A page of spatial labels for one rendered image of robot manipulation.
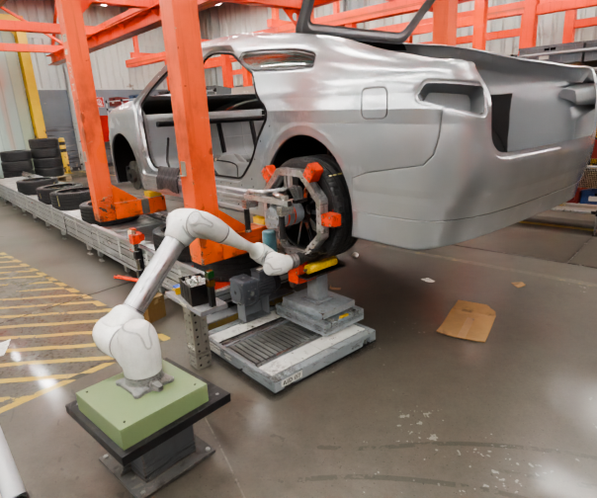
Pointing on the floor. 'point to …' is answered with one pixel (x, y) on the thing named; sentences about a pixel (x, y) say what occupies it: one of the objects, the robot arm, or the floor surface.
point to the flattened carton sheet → (469, 321)
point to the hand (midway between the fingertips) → (321, 251)
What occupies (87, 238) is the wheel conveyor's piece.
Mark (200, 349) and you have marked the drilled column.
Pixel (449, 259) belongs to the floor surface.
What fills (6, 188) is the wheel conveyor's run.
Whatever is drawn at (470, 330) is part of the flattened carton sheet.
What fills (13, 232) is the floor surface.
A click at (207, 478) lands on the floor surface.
